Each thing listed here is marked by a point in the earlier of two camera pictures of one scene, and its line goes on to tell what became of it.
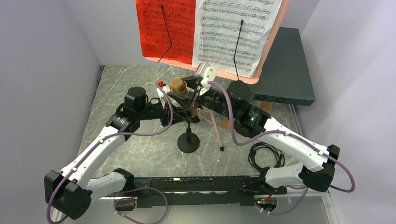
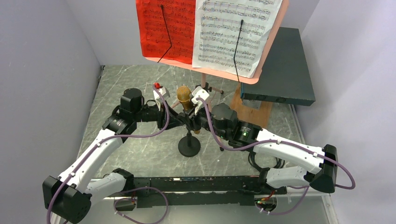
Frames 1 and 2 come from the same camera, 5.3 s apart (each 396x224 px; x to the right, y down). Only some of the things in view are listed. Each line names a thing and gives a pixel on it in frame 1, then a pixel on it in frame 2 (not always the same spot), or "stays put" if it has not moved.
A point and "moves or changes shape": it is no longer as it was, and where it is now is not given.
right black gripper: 186,98 -> 194,120
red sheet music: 180,15 stays put
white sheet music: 217,24 stays put
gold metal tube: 179,85 moves or changes shape
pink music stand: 261,66 moves or changes shape
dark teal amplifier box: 285,76 stays put
